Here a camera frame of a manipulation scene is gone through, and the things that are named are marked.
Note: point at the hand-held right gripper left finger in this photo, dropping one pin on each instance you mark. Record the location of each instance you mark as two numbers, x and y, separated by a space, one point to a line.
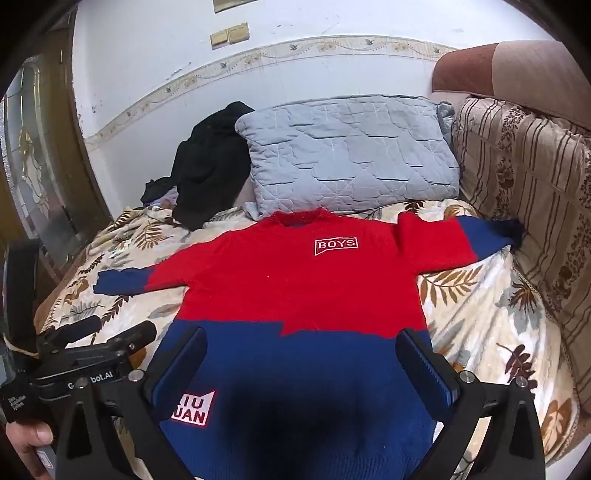
182 369

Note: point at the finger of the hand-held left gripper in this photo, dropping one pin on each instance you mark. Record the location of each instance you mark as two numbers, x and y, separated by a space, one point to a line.
81 326
136 334

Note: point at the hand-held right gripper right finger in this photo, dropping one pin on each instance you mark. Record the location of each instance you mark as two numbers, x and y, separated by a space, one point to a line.
429 369

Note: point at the red and blue sweater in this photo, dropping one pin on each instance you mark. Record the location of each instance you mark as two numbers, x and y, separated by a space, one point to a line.
286 286

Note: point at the person's left hand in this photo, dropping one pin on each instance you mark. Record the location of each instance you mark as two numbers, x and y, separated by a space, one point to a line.
27 434

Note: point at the leaf-print blanket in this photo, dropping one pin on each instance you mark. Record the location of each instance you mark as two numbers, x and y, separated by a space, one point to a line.
480 323

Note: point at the purple cloth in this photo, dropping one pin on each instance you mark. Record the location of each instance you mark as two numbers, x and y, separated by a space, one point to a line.
167 197

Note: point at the wooden door with glass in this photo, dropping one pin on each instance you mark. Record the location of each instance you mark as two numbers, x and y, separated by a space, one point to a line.
41 138

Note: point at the black clothing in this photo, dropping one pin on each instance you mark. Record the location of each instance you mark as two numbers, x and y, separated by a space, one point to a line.
207 170

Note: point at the striped floral cushion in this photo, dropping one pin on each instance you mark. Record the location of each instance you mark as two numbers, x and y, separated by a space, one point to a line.
531 184

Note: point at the grey quilted pillow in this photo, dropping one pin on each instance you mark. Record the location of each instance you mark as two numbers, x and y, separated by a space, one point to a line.
346 147

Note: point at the brown padded headboard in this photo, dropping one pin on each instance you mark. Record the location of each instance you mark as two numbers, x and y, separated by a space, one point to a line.
485 69

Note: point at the small beige wall switch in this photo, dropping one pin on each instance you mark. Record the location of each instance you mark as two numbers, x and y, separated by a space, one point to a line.
219 38

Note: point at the large beige wall switch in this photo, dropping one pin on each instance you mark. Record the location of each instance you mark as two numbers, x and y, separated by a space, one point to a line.
239 32

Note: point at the wall picture frame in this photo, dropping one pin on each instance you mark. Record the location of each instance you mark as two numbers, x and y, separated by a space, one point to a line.
235 4

